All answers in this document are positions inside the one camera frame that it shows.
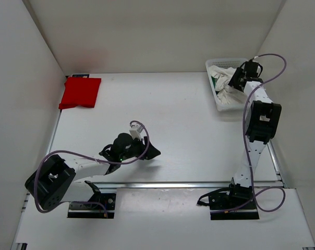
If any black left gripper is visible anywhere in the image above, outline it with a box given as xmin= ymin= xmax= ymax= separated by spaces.
xmin=119 ymin=135 xmax=161 ymax=160

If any red t shirt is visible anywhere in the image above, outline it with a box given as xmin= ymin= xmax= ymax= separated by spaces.
xmin=58 ymin=77 xmax=102 ymax=110

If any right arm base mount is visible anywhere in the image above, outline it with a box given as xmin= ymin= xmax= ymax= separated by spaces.
xmin=197 ymin=184 xmax=259 ymax=220

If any green garment in basket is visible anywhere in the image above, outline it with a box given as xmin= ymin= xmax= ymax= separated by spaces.
xmin=211 ymin=77 xmax=216 ymax=92

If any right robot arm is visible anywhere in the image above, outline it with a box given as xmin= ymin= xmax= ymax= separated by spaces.
xmin=225 ymin=59 xmax=282 ymax=208

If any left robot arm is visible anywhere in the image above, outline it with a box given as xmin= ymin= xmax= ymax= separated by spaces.
xmin=25 ymin=127 xmax=161 ymax=214

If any white t shirt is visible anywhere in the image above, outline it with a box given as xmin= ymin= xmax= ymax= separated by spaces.
xmin=209 ymin=65 xmax=247 ymax=105

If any white plastic mesh basket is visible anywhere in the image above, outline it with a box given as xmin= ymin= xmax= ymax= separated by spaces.
xmin=205 ymin=58 xmax=247 ymax=111

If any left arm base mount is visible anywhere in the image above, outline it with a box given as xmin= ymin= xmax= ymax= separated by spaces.
xmin=67 ymin=189 xmax=117 ymax=219

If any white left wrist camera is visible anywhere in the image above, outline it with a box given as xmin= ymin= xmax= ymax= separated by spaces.
xmin=129 ymin=123 xmax=143 ymax=140

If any aluminium rail front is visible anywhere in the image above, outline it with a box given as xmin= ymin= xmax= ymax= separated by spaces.
xmin=89 ymin=181 xmax=286 ymax=191

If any dark card behind red shirt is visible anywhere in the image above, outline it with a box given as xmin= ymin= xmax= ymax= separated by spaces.
xmin=71 ymin=74 xmax=90 ymax=78

